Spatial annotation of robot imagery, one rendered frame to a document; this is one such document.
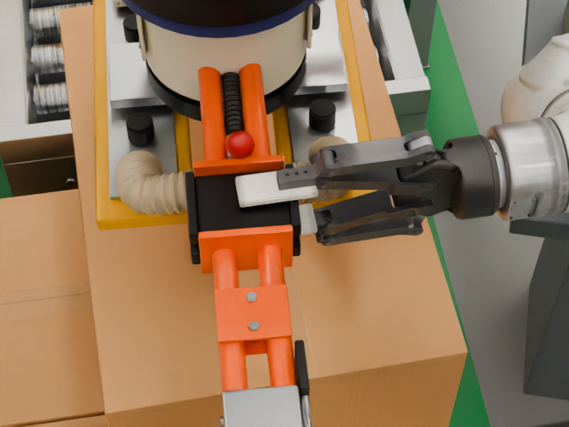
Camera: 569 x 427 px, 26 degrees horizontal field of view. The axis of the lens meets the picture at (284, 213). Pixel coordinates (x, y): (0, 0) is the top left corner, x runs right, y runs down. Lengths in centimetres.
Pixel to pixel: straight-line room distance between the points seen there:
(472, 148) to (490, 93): 172
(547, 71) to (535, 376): 117
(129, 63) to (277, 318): 41
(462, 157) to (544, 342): 117
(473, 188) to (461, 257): 146
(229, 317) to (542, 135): 32
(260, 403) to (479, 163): 30
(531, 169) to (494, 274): 145
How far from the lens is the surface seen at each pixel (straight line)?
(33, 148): 201
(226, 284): 106
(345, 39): 139
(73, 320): 186
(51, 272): 191
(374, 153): 107
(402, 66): 207
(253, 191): 108
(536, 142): 112
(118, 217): 125
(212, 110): 117
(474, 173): 110
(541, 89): 126
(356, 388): 139
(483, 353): 246
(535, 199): 112
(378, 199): 114
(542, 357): 230
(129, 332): 138
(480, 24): 298
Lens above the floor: 214
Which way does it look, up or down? 55 degrees down
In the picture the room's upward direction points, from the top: straight up
